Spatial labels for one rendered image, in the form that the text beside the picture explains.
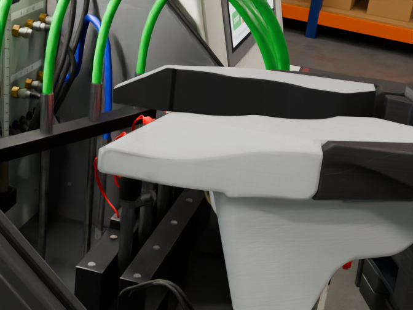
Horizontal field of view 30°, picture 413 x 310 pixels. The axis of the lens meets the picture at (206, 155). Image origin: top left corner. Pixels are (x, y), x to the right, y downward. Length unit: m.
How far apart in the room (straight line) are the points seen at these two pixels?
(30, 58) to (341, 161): 1.13
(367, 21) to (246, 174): 5.97
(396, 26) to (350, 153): 5.96
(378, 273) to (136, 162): 0.11
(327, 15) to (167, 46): 4.99
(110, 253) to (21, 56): 0.38
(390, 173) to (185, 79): 0.10
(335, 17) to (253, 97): 5.94
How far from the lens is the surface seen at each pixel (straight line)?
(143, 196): 1.00
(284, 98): 0.27
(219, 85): 0.27
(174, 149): 0.19
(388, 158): 0.19
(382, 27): 6.14
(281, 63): 0.89
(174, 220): 1.16
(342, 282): 2.97
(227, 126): 0.19
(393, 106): 0.26
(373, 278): 0.28
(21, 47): 1.27
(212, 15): 1.35
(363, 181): 0.20
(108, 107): 1.28
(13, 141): 1.09
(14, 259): 0.68
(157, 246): 1.08
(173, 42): 1.26
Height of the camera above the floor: 1.54
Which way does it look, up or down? 24 degrees down
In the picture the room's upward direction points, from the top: 7 degrees clockwise
